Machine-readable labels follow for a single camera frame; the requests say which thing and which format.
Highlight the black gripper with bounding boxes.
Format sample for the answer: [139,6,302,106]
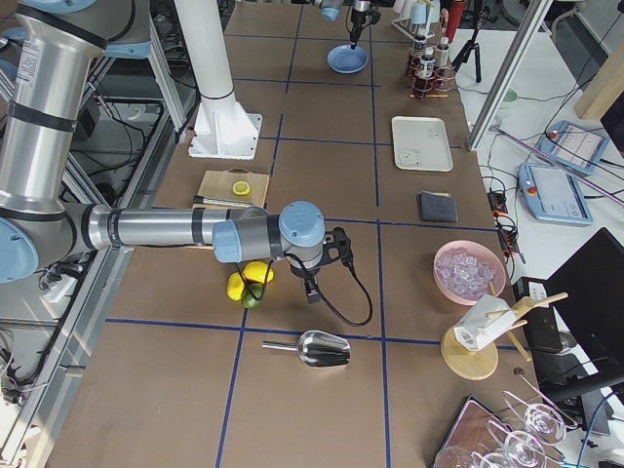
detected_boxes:
[287,227,353,304]
[347,0,379,50]

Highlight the blue plate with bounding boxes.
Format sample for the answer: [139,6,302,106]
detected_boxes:
[327,45,369,74]

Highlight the yellow lemon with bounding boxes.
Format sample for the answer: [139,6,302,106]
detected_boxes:
[226,272,246,301]
[243,260,274,283]

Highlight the green lime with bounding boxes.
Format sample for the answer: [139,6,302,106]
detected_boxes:
[241,283,264,309]

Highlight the metal ice scoop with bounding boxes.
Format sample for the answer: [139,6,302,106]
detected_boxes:
[262,330,351,368]

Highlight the dark bottle white cap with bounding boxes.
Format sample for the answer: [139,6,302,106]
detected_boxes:
[410,34,427,77]

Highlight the lemon half slice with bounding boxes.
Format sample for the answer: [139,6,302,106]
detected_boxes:
[232,180,251,197]

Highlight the cream bear tray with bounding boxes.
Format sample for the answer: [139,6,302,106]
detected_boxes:
[391,116,453,173]

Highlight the wooden cutting board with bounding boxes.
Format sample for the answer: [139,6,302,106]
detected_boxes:
[184,171,279,262]

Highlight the grey folded cloth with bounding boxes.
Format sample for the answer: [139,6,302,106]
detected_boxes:
[416,191,458,222]

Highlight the pink bowl of ice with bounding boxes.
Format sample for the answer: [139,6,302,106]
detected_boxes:
[433,240,507,305]

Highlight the green bowl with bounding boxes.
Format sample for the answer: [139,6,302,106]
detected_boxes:
[500,88,518,109]

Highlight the wooden stand with carton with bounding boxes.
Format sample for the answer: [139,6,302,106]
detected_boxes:
[441,292,568,380]

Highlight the blue teach pendant far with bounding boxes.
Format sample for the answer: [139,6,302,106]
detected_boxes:
[539,120,610,176]

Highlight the blue teach pendant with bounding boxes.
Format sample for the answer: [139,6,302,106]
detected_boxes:
[518,163,594,226]
[539,120,610,176]

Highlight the blue teach pendant near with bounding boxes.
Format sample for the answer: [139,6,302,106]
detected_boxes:
[518,163,594,226]

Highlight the wine glass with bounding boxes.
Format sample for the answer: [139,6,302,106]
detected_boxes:
[487,419,547,468]
[502,391,566,446]

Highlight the black monitor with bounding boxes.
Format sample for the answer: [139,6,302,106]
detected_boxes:
[544,227,623,402]

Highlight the white wire cup rack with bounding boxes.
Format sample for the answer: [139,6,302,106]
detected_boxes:
[391,0,442,39]

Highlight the copper wire bottle rack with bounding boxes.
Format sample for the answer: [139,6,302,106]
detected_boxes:
[406,50,456,99]

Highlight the black camera tripod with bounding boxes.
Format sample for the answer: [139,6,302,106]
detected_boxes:
[451,0,490,84]

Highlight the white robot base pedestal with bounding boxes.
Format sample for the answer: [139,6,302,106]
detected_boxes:
[175,0,262,160]

